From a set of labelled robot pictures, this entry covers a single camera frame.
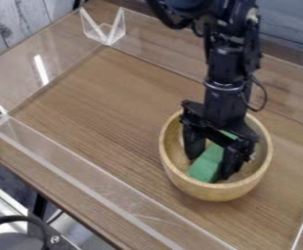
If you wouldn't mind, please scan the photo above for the grey metal bracket with screw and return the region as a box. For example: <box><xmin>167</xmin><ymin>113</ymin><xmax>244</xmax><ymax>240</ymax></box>
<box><xmin>28</xmin><ymin>224</ymin><xmax>81</xmax><ymax>250</ymax></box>

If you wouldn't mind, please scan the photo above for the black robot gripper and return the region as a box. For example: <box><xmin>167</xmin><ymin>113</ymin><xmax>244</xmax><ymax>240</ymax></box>
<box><xmin>180</xmin><ymin>81</ymin><xmax>260</xmax><ymax>180</ymax></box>

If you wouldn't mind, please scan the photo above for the clear acrylic tray enclosure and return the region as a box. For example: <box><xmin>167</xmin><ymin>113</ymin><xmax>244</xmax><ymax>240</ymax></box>
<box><xmin>0</xmin><ymin>13</ymin><xmax>303</xmax><ymax>250</ymax></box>

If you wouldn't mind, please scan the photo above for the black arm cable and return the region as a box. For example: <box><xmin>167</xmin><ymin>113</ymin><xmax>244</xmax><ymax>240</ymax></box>
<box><xmin>240</xmin><ymin>75</ymin><xmax>269</xmax><ymax>113</ymax></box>

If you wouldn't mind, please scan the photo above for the light wooden bowl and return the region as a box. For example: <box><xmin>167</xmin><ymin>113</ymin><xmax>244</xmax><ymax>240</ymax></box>
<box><xmin>157</xmin><ymin>111</ymin><xmax>272</xmax><ymax>202</ymax></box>

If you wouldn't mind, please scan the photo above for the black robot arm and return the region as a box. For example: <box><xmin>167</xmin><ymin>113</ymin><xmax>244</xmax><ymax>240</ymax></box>
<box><xmin>145</xmin><ymin>0</ymin><xmax>261</xmax><ymax>184</ymax></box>

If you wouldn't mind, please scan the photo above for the black table leg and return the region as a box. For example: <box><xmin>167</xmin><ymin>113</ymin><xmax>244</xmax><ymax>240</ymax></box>
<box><xmin>32</xmin><ymin>194</ymin><xmax>48</xmax><ymax>220</ymax></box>

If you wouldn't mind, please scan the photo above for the black cable loop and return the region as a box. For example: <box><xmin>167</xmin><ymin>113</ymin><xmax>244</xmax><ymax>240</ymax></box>
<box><xmin>0</xmin><ymin>214</ymin><xmax>50</xmax><ymax>250</ymax></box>

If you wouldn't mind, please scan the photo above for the green rectangular block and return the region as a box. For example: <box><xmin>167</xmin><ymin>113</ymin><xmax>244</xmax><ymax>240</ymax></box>
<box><xmin>185</xmin><ymin>140</ymin><xmax>224</xmax><ymax>184</ymax></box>

